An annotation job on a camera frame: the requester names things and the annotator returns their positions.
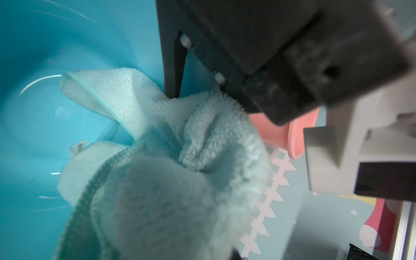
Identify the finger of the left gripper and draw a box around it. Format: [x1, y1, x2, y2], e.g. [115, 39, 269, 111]
[160, 31, 187, 98]

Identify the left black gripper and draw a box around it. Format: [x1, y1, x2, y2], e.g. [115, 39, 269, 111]
[156, 1, 411, 126]

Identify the pink plastic bucket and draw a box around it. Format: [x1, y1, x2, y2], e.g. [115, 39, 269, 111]
[249, 108, 320, 160]

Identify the blue bucket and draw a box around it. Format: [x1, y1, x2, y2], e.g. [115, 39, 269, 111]
[0, 0, 222, 260]

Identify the light green cloth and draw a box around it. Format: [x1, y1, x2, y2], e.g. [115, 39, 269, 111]
[54, 68, 273, 260]

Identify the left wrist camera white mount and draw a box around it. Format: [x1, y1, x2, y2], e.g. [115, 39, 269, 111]
[304, 71, 416, 202]

